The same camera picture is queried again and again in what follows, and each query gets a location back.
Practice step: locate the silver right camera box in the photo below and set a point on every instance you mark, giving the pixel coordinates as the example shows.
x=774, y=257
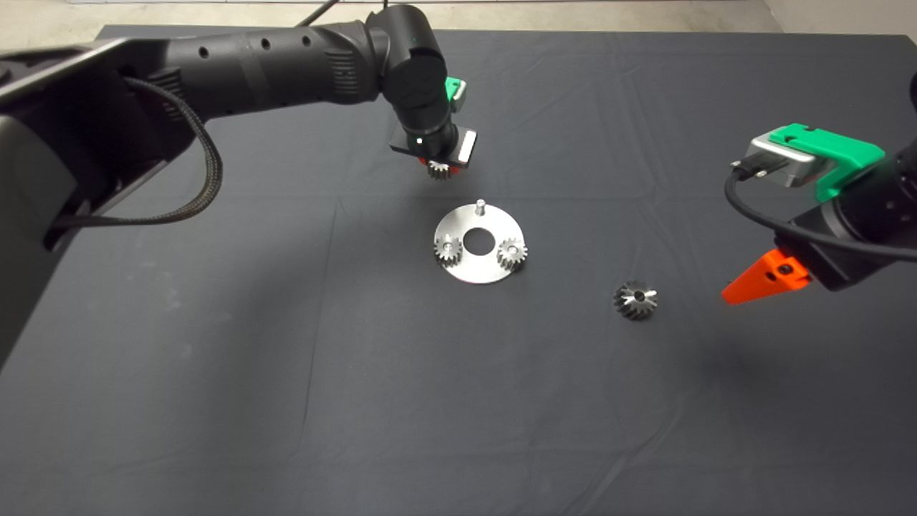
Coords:
x=781, y=154

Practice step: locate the dark grey table cloth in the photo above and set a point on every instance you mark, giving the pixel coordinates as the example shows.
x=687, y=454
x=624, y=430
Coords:
x=358, y=394

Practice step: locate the round metal plate with pins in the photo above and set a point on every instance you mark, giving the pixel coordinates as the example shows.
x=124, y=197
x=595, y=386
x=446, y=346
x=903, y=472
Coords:
x=481, y=272

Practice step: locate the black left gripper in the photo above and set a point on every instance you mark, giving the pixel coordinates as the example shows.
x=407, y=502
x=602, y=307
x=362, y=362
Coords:
x=467, y=147

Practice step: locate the small steel gear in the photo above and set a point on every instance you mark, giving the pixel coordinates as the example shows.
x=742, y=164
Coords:
x=448, y=251
x=439, y=172
x=512, y=254

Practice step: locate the green right camera mount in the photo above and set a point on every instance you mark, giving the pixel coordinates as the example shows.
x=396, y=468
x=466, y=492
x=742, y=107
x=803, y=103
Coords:
x=838, y=147

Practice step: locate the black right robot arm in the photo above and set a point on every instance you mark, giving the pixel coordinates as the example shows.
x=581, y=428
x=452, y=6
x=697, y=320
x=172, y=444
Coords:
x=888, y=201

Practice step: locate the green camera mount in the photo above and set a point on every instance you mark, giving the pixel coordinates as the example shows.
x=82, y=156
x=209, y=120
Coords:
x=451, y=89
x=838, y=147

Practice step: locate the silver camera box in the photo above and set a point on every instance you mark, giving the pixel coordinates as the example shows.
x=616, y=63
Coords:
x=781, y=154
x=461, y=97

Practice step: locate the silver left camera box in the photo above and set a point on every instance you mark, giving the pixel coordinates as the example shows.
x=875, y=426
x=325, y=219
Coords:
x=461, y=97

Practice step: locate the green left camera mount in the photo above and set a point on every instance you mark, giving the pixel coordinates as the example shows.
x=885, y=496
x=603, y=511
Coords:
x=451, y=89

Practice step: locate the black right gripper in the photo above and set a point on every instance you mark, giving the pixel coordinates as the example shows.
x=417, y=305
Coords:
x=838, y=269

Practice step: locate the large steel gear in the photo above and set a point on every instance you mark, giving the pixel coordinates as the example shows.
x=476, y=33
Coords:
x=630, y=304

